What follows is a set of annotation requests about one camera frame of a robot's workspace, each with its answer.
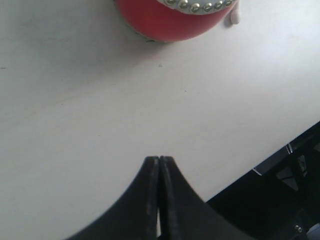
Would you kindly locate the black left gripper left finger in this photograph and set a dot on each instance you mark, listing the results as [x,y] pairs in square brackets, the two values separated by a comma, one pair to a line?
[134,215]

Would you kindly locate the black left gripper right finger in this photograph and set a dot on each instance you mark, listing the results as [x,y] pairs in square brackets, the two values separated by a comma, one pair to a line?
[182,213]

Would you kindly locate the wooden drumstick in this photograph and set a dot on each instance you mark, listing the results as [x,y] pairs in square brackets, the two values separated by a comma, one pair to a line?
[235,15]

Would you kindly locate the red small drum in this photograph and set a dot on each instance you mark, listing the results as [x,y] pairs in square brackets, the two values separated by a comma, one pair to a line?
[173,20]

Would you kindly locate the black table frame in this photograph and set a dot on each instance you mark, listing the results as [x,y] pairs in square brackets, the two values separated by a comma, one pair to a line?
[279,199]

